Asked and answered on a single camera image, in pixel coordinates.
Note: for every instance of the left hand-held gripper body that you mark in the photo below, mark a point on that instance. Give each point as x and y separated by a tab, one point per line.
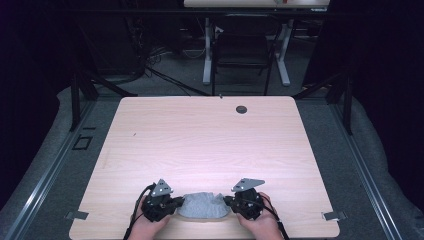
157	204

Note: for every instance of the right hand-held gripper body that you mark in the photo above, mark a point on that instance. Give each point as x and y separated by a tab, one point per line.
247	203

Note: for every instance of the grey sock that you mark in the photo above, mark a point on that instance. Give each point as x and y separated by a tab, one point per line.
222	201
196	206

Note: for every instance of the person's right hand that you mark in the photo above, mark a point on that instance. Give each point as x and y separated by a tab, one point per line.
263	225

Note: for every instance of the person's left hand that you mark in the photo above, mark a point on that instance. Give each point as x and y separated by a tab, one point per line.
145	228

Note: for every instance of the black round table grommet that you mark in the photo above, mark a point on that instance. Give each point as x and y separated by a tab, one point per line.
241	109

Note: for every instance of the black metal stand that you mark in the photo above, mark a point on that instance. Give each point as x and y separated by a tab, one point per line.
76	100
346	100

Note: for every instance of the black chair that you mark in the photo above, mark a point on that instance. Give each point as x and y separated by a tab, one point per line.
241	50

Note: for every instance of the white-legged desk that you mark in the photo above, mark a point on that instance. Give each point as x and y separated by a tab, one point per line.
256	2

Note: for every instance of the grey metal table bracket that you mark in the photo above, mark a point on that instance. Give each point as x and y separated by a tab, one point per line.
334	215
76	215

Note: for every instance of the aluminium floor rail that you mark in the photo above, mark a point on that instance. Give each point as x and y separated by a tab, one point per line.
50	173
366	173

